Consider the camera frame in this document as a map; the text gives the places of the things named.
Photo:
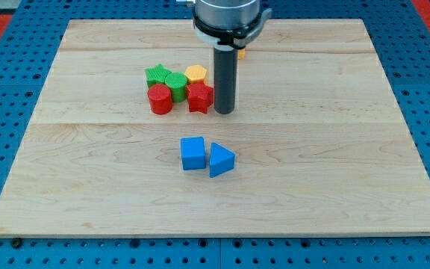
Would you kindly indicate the green cylinder block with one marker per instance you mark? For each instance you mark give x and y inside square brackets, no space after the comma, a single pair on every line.
[177,83]

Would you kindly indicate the light wooden board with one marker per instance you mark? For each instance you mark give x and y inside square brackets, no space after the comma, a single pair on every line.
[316,146]

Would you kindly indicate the green star block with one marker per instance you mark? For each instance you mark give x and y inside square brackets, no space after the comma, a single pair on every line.
[156,75]

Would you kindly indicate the red star block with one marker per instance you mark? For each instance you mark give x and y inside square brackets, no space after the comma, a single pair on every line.
[200,97]

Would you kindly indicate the red cylinder block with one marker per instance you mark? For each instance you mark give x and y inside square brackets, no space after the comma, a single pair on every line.
[160,99]

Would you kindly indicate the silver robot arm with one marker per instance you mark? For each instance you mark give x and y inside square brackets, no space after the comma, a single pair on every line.
[227,24]

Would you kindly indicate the blue triangle block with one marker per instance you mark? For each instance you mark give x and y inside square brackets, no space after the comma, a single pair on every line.
[221,160]

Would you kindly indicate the blue cube block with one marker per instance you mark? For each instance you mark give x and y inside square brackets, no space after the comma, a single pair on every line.
[193,153]

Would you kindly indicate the yellow block behind tool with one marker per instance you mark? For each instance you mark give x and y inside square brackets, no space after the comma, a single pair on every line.
[241,54]

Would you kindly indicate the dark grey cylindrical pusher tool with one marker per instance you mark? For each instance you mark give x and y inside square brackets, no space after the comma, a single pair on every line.
[225,80]

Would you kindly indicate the yellow hexagon block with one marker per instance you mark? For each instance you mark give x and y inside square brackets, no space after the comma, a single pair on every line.
[196,74]

